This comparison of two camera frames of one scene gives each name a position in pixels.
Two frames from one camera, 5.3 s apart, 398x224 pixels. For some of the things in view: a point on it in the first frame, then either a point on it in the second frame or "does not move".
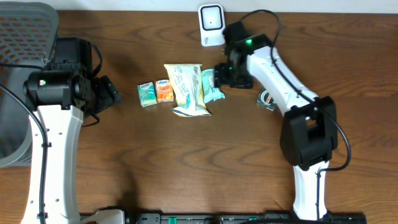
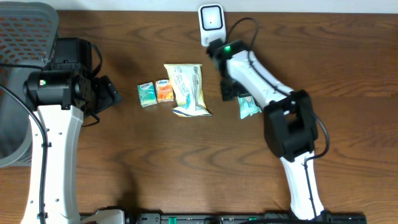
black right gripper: (220, 76) to (225, 91)
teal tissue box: (147, 94) does not move
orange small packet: (164, 91) does not move
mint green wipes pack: (210, 93) to (247, 106)
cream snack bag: (186, 79) does not move
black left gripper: (106, 94) does not move
